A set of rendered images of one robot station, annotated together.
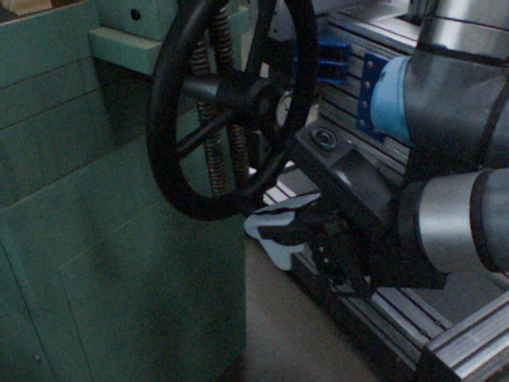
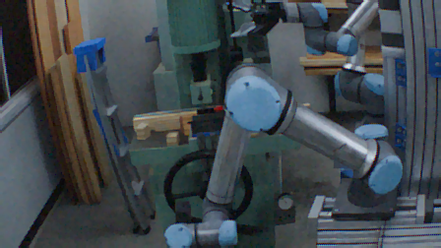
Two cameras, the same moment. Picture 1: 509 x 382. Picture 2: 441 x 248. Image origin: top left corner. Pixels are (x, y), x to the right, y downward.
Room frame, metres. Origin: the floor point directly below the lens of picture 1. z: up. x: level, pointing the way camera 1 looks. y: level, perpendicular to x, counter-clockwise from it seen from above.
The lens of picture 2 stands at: (-0.26, -1.24, 1.61)
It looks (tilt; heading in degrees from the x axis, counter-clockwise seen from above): 22 degrees down; 56
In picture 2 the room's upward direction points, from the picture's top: 7 degrees counter-clockwise
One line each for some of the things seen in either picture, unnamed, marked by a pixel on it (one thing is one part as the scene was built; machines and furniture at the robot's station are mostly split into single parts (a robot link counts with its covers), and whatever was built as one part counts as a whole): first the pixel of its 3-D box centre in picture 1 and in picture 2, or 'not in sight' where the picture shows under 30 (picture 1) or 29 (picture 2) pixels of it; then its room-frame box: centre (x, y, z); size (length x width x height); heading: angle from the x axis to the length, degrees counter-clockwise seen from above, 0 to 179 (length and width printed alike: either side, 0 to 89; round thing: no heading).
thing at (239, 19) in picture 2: not in sight; (235, 26); (0.97, 0.37, 1.23); 0.09 x 0.08 x 0.15; 54
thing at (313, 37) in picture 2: not in sight; (318, 39); (0.99, -0.07, 1.22); 0.11 x 0.08 x 0.11; 92
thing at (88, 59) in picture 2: not in sight; (111, 138); (0.70, 1.25, 0.58); 0.27 x 0.25 x 1.16; 137
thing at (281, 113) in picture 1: (277, 111); (285, 202); (0.80, -0.04, 0.65); 0.06 x 0.04 x 0.08; 144
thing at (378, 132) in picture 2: not in sight; (371, 148); (0.80, -0.45, 0.98); 0.13 x 0.12 x 0.14; 54
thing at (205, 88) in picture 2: not in sight; (202, 90); (0.73, 0.30, 1.03); 0.14 x 0.07 x 0.09; 54
